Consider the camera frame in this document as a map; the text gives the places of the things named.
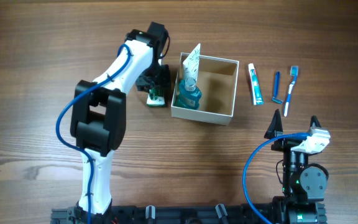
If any white floral lotion tube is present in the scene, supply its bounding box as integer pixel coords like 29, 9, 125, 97
182, 44, 201, 81

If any blue white toothbrush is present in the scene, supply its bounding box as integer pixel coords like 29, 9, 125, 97
284, 65, 299, 117

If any white cardboard box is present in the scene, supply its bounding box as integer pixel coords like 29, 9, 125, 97
171, 52, 239, 126

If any teal toothpaste tube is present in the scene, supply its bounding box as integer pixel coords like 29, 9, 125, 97
248, 63, 264, 105

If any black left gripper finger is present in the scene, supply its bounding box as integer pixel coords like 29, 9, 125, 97
135, 75, 150, 92
161, 65, 171, 95

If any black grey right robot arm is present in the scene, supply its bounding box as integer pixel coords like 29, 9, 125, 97
262, 110, 331, 223

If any blue disposable razor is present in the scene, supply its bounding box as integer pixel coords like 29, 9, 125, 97
272, 72, 283, 104

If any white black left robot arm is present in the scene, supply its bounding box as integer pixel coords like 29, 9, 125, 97
66, 22, 171, 223

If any blue mouthwash bottle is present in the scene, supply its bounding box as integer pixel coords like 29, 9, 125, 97
175, 77, 202, 110

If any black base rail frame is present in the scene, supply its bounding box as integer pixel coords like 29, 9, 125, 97
50, 203, 328, 224

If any green white soap box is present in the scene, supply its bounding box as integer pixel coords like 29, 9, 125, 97
146, 89, 166, 107

